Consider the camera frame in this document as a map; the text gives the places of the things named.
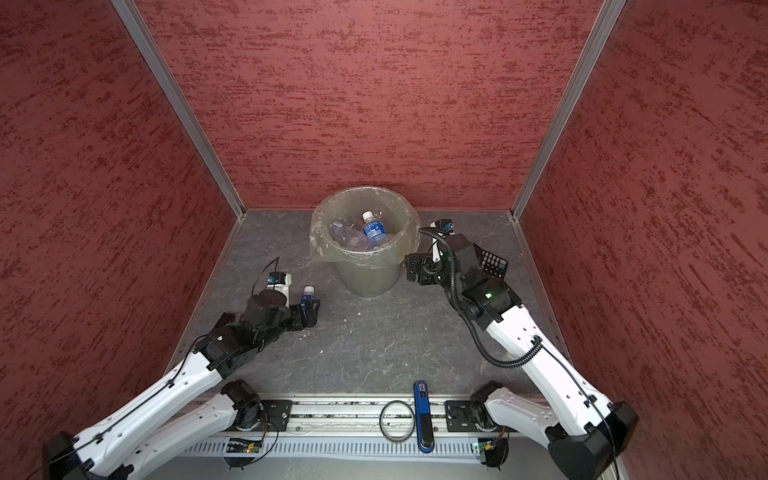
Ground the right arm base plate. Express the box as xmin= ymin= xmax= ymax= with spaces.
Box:
xmin=444 ymin=400 xmax=517 ymax=435

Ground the black cable ring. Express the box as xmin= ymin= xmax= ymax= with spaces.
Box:
xmin=378 ymin=399 xmax=417 ymax=444

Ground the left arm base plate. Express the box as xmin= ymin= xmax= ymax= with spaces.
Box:
xmin=223 ymin=399 xmax=293 ymax=435

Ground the left circuit board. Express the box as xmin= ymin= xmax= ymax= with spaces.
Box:
xmin=225 ymin=438 xmax=264 ymax=455

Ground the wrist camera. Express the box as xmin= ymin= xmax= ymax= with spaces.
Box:
xmin=265 ymin=271 xmax=292 ymax=306
xmin=430 ymin=218 xmax=454 ymax=235

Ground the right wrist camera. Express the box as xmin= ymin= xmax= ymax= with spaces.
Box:
xmin=430 ymin=218 xmax=454 ymax=235

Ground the crushed blue label bottle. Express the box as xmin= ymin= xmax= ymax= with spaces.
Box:
xmin=362 ymin=211 xmax=390 ymax=247

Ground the black calculator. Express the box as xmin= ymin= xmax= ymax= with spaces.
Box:
xmin=474 ymin=244 xmax=508 ymax=280

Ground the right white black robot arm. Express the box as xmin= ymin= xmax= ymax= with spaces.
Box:
xmin=406 ymin=226 xmax=639 ymax=479

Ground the clear crushed bottle white cap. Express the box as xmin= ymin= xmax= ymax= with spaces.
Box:
xmin=328 ymin=221 xmax=370 ymax=252

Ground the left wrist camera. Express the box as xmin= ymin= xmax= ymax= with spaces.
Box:
xmin=265 ymin=271 xmax=292 ymax=306

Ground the blue black handheld device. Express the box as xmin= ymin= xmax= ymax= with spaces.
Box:
xmin=414 ymin=380 xmax=435 ymax=454

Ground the circuit board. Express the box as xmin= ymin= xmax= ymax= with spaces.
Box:
xmin=475 ymin=438 xmax=509 ymax=469
xmin=225 ymin=438 xmax=264 ymax=455

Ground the mesh bin with plastic liner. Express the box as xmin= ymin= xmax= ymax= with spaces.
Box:
xmin=309 ymin=186 xmax=421 ymax=297

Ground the blue label bottle white cap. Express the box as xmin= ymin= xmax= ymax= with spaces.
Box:
xmin=298 ymin=285 xmax=320 ymax=328

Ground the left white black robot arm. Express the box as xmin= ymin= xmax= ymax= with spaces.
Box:
xmin=42 ymin=285 xmax=320 ymax=479

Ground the right circuit board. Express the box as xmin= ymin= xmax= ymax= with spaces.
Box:
xmin=475 ymin=438 xmax=509 ymax=469

